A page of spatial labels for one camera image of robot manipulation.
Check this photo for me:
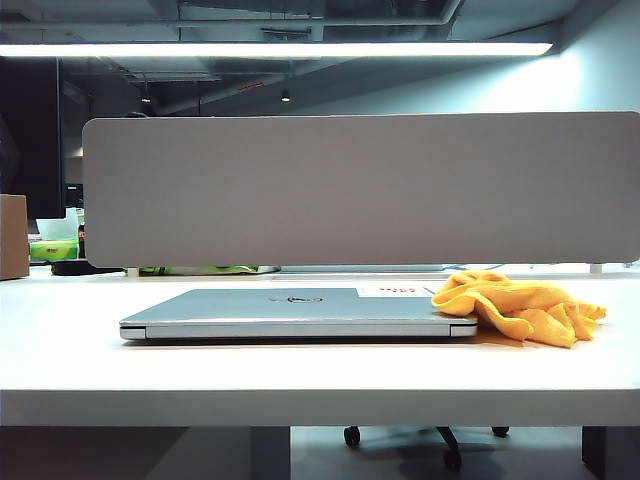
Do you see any yellow microfibre rag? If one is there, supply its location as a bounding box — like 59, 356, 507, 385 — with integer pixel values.
431, 270, 608, 350

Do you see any silver closed laptop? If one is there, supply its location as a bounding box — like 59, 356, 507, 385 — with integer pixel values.
118, 287, 479, 342

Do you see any grey fabric desk divider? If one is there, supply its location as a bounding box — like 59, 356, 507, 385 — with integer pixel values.
81, 110, 640, 269

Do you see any white label with red print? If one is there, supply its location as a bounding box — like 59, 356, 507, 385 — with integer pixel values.
356, 285, 439, 298

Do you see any green and white packet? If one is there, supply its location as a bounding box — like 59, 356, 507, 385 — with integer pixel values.
138, 265, 282, 277

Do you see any long ceiling light strip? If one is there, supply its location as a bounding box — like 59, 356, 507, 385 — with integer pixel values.
0, 41, 555, 58

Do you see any dark table leg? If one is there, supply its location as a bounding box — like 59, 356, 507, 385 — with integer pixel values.
248, 425, 292, 480
580, 425, 640, 480

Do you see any black office chair base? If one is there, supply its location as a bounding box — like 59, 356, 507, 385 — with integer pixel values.
342, 425, 511, 472

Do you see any green tissue box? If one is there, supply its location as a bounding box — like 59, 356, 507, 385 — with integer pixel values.
28, 207, 82, 262

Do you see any black monitor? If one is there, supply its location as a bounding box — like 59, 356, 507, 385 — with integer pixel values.
0, 55, 67, 220

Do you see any brown cardboard box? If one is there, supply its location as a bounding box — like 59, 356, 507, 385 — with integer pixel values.
0, 193, 31, 281

